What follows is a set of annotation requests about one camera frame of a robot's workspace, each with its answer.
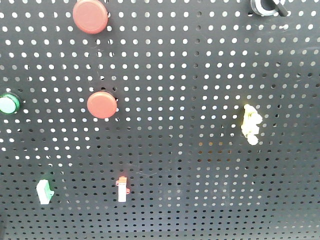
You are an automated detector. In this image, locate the lower red mushroom button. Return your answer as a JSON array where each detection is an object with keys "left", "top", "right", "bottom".
[{"left": 86, "top": 91, "right": 117, "bottom": 119}]

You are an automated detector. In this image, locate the red mushroom button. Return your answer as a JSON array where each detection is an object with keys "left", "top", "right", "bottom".
[
  {"left": 72, "top": 0, "right": 109, "bottom": 34},
  {"left": 86, "top": 91, "right": 117, "bottom": 119}
]

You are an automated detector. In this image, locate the black rotary selector switch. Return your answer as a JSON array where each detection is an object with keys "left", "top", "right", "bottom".
[{"left": 250, "top": 0, "right": 289, "bottom": 17}]

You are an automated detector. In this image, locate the white green rocker switch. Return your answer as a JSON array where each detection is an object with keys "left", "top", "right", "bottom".
[{"left": 36, "top": 179, "right": 55, "bottom": 205}]

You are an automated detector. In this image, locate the black perforated pegboard panel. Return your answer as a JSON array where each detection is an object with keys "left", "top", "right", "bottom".
[{"left": 0, "top": 0, "right": 320, "bottom": 240}]

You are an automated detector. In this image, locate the green round push button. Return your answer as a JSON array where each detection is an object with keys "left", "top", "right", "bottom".
[{"left": 0, "top": 92, "right": 21, "bottom": 115}]

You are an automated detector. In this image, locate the upper red mushroom button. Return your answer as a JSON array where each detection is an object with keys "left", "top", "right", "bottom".
[{"left": 72, "top": 0, "right": 109, "bottom": 34}]

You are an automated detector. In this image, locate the white red rocker switch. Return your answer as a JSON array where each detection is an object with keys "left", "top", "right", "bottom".
[{"left": 115, "top": 176, "right": 130, "bottom": 203}]

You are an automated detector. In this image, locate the yellow toggle switch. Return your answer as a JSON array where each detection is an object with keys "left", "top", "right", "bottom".
[{"left": 240, "top": 104, "right": 263, "bottom": 146}]

